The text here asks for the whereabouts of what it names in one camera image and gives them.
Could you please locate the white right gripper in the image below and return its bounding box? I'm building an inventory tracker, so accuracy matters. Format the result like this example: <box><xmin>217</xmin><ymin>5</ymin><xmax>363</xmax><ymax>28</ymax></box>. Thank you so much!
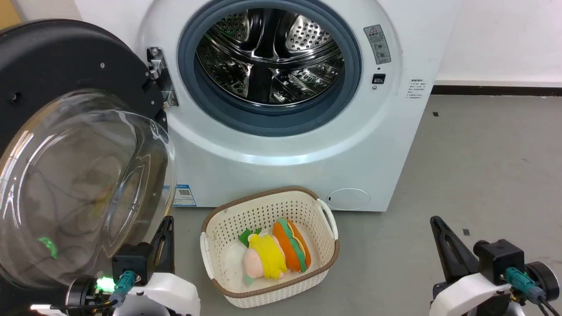
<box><xmin>429</xmin><ymin>215</ymin><xmax>513</xmax><ymax>316</ymax></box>

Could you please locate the round white filter cover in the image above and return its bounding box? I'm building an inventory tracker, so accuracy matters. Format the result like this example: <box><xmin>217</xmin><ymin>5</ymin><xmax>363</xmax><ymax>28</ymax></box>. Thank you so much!
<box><xmin>327</xmin><ymin>188</ymin><xmax>371</xmax><ymax>211</ymax></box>

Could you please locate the black washer door with glass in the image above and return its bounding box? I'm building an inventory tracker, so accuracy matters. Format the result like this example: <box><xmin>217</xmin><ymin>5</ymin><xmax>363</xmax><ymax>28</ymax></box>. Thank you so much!
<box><xmin>0</xmin><ymin>18</ymin><xmax>177</xmax><ymax>291</ymax></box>

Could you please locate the teal cable connector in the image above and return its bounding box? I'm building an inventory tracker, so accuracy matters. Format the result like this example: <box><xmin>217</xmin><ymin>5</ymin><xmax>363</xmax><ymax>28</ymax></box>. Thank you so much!
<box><xmin>504</xmin><ymin>266</ymin><xmax>545</xmax><ymax>304</ymax></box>
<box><xmin>109</xmin><ymin>270</ymin><xmax>136</xmax><ymax>306</ymax></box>

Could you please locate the grey warning sticker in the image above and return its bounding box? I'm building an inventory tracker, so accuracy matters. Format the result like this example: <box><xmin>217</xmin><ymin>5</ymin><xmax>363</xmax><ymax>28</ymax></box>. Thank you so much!
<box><xmin>363</xmin><ymin>24</ymin><xmax>392</xmax><ymax>65</ymax></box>

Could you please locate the metal door hinge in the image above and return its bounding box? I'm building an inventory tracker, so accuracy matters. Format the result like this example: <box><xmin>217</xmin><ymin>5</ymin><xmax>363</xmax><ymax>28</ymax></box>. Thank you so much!
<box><xmin>147</xmin><ymin>46</ymin><xmax>180</xmax><ymax>108</ymax></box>

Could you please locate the blue white QR label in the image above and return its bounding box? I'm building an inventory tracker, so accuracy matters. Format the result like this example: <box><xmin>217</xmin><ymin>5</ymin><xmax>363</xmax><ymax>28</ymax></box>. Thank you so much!
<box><xmin>172</xmin><ymin>184</ymin><xmax>197</xmax><ymax>207</ymax></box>

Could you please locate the pink doll in yellow clothes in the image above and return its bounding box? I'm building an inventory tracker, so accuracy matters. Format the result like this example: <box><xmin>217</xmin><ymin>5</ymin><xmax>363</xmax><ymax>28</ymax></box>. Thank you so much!
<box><xmin>238</xmin><ymin>228</ymin><xmax>289</xmax><ymax>282</ymax></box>

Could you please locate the orange hot dog plush toy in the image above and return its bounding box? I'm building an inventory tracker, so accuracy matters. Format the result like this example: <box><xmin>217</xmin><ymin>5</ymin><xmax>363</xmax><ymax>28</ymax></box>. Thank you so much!
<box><xmin>272</xmin><ymin>218</ymin><xmax>313</xmax><ymax>273</ymax></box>

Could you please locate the dark baseboard strip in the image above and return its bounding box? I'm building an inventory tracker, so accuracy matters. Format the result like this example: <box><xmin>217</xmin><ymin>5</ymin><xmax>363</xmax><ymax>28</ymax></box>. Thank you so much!
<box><xmin>431</xmin><ymin>85</ymin><xmax>562</xmax><ymax>97</ymax></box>

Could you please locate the stainless steel washer drum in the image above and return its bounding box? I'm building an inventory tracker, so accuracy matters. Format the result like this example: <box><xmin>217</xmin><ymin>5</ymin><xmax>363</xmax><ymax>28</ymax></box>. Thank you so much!
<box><xmin>196</xmin><ymin>8</ymin><xmax>346</xmax><ymax>107</ymax></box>

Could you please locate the cream laundry basket brown rim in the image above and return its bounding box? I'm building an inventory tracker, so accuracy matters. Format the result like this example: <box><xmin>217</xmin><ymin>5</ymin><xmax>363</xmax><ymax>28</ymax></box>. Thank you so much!
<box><xmin>200</xmin><ymin>187</ymin><xmax>340</xmax><ymax>308</ymax></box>

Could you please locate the teal left cable connector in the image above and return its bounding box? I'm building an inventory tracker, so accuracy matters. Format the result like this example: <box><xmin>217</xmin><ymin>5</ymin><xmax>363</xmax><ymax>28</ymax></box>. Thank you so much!
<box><xmin>109</xmin><ymin>270</ymin><xmax>136</xmax><ymax>306</ymax></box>

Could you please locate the white front-load washing machine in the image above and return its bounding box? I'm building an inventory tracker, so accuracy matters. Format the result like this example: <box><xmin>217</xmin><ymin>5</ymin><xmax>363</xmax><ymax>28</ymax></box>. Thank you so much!
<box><xmin>75</xmin><ymin>0</ymin><xmax>462</xmax><ymax>214</ymax></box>

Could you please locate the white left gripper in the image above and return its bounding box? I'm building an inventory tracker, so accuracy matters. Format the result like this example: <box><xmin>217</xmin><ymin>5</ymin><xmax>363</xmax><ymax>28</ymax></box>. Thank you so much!
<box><xmin>113</xmin><ymin>215</ymin><xmax>201</xmax><ymax>316</ymax></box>

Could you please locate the teal right cable connector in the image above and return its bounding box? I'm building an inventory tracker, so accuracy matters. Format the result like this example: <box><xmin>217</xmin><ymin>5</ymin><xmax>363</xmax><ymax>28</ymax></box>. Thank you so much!
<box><xmin>504</xmin><ymin>266</ymin><xmax>545</xmax><ymax>304</ymax></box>

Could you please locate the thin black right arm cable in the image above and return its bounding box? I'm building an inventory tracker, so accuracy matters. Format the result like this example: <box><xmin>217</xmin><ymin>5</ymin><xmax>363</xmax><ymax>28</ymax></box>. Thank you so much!
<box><xmin>537</xmin><ymin>298</ymin><xmax>562</xmax><ymax>316</ymax></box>

